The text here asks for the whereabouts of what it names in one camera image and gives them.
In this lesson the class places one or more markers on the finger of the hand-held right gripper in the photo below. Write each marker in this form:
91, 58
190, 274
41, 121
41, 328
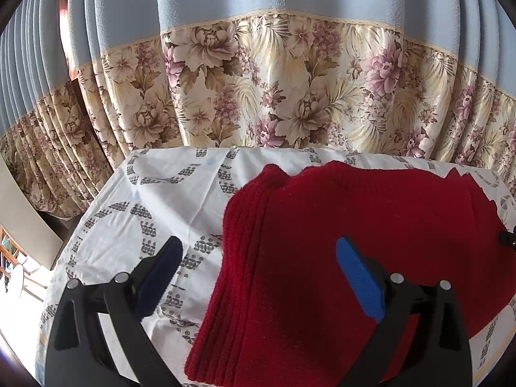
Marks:
509, 238

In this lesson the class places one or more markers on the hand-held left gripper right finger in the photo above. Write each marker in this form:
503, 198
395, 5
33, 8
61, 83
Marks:
361, 276

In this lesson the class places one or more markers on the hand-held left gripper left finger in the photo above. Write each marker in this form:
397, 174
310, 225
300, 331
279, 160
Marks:
159, 272

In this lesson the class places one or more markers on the red knit sweater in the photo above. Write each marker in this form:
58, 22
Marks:
330, 250

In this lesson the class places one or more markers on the patterned white and blue bedsheet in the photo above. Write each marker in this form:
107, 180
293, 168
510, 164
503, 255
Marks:
133, 217

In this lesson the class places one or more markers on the grey board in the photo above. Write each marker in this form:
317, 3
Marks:
28, 217

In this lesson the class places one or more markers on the blue curtain with floral border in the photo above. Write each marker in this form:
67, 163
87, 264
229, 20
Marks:
282, 68

